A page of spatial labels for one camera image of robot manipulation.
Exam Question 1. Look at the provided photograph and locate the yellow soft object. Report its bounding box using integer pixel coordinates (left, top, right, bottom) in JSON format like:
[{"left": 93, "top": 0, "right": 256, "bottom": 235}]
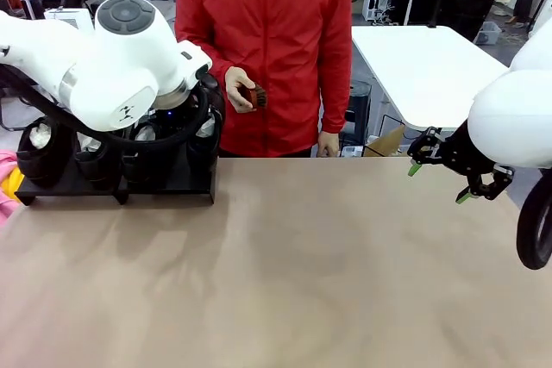
[{"left": 0, "top": 167, "right": 26, "bottom": 204}]

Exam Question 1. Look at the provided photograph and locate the brown cardboard box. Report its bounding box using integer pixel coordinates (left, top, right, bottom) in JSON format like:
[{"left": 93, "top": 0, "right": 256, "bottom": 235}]
[{"left": 363, "top": 124, "right": 407, "bottom": 158}]

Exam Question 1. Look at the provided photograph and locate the person's left forearm red sleeve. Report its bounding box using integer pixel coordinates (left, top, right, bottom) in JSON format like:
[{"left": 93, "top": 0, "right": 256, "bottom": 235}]
[{"left": 318, "top": 61, "right": 354, "bottom": 134}]

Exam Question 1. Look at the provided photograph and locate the person's left hand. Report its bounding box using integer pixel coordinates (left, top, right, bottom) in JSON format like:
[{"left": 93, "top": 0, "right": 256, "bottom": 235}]
[{"left": 317, "top": 129, "right": 341, "bottom": 158}]

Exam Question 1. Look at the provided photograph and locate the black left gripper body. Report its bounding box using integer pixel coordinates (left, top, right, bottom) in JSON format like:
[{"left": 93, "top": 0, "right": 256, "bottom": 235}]
[{"left": 153, "top": 98, "right": 200, "bottom": 139}]

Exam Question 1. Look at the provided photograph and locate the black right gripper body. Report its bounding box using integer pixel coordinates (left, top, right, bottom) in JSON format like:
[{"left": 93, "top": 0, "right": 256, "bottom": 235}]
[{"left": 443, "top": 122, "right": 497, "bottom": 176}]

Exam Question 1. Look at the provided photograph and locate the grey plastic bin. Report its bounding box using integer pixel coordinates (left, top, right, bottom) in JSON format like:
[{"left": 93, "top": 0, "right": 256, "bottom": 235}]
[{"left": 474, "top": 21, "right": 504, "bottom": 46}]

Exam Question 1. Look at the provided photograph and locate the white air purifier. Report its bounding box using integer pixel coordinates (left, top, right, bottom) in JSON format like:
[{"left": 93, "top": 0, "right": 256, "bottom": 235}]
[{"left": 44, "top": 8, "right": 97, "bottom": 32}]

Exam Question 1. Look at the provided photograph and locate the black leather dress shoe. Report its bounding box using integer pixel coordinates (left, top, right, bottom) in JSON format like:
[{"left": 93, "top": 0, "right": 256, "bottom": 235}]
[
  {"left": 16, "top": 116, "right": 75, "bottom": 190},
  {"left": 185, "top": 103, "right": 226, "bottom": 175},
  {"left": 72, "top": 126, "right": 125, "bottom": 182},
  {"left": 122, "top": 124, "right": 191, "bottom": 184}
]

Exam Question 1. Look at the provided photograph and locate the person's torso red jacket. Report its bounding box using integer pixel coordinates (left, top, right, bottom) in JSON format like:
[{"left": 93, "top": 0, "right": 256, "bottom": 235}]
[{"left": 174, "top": 0, "right": 354, "bottom": 158}]

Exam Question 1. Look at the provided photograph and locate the black metal shoe stand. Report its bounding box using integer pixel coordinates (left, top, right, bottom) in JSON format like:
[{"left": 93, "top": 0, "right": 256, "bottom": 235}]
[
  {"left": 116, "top": 154, "right": 219, "bottom": 205},
  {"left": 15, "top": 160, "right": 130, "bottom": 207}
]

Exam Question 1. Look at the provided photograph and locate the person's right hand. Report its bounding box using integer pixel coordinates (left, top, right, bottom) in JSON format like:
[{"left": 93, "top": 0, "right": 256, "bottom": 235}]
[{"left": 223, "top": 65, "right": 256, "bottom": 114}]

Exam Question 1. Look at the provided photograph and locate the grey plastic stool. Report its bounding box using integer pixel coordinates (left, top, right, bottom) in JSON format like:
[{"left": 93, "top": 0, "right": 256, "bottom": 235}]
[{"left": 340, "top": 81, "right": 373, "bottom": 158}]

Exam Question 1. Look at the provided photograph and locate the person's right forearm red sleeve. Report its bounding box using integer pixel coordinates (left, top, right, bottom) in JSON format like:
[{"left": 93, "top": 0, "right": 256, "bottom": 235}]
[{"left": 202, "top": 35, "right": 237, "bottom": 80}]

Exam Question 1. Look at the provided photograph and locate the pink cloth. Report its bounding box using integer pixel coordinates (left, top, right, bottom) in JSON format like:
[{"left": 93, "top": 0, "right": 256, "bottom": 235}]
[{"left": 0, "top": 150, "right": 25, "bottom": 227}]

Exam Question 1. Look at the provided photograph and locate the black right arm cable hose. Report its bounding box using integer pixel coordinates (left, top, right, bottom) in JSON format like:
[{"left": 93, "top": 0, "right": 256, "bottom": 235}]
[{"left": 516, "top": 168, "right": 552, "bottom": 271}]

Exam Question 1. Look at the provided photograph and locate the white computer case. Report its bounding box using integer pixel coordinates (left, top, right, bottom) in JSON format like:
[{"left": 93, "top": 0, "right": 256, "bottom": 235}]
[{"left": 361, "top": 0, "right": 392, "bottom": 22}]

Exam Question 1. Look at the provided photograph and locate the brown wooden shoe brush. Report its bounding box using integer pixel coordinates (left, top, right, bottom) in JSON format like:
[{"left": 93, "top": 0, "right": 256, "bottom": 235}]
[{"left": 239, "top": 82, "right": 268, "bottom": 111}]

